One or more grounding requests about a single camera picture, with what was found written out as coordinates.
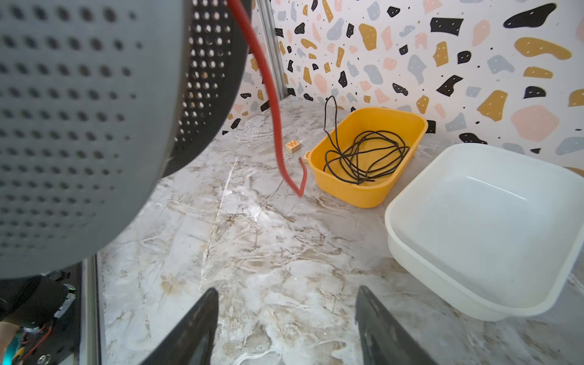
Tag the aluminium mounting rail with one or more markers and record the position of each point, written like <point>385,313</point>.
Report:
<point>92,348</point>

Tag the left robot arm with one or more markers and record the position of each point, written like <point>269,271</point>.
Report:
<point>31,302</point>

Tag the yellow plastic bin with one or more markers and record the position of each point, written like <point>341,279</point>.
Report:
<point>364,154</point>

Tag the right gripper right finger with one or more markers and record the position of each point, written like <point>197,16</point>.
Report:
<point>383,340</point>

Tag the black cable spool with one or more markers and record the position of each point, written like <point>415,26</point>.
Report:
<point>99,101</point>

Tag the small orange tag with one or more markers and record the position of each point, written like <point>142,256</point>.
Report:
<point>293,146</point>

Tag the white plastic bin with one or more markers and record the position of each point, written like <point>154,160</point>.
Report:
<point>492,232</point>

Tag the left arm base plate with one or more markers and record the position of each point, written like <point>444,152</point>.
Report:
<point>60,337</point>

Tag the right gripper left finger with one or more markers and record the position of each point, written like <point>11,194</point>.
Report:
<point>192,339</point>

